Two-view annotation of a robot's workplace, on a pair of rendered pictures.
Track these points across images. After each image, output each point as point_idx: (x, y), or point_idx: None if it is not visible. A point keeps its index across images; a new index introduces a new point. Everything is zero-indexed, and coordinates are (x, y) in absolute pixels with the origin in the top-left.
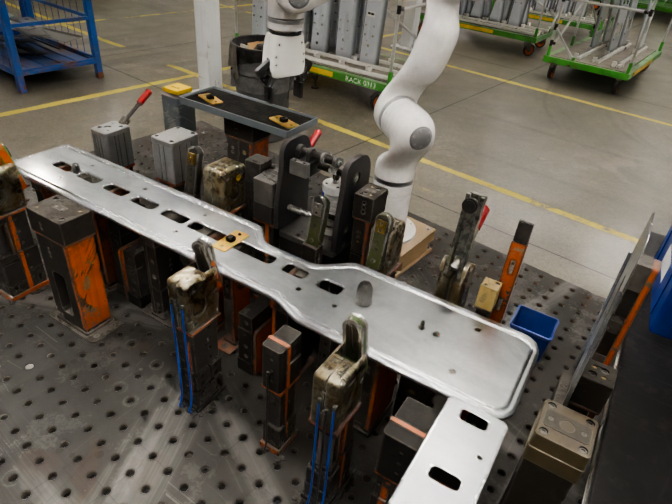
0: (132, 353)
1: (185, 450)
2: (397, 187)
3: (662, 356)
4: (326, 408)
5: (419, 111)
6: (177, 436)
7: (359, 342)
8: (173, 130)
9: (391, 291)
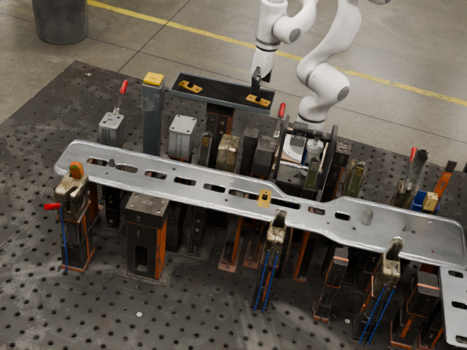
0: (197, 285)
1: (276, 335)
2: (320, 123)
3: None
4: (388, 288)
5: (340, 75)
6: (265, 328)
7: (399, 251)
8: (178, 119)
9: (375, 210)
